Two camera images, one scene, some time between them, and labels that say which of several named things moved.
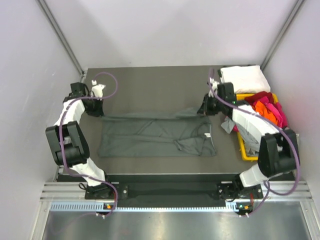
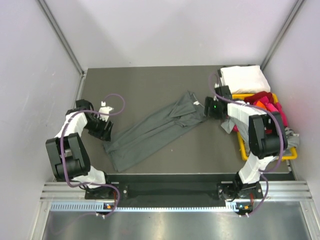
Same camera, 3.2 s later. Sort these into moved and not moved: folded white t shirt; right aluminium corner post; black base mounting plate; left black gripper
Moved: left black gripper
Not moved: right aluminium corner post; black base mounting plate; folded white t shirt
